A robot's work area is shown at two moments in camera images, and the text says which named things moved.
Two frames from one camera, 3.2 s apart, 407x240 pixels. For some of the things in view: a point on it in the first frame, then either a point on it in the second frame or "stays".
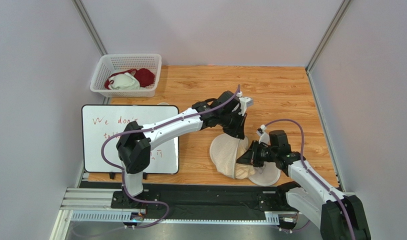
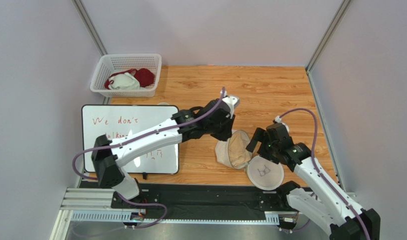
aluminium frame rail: (90, 203) stays
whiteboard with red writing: (98, 121) stays
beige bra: (243, 171) to (239, 155)
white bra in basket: (125, 81) stays
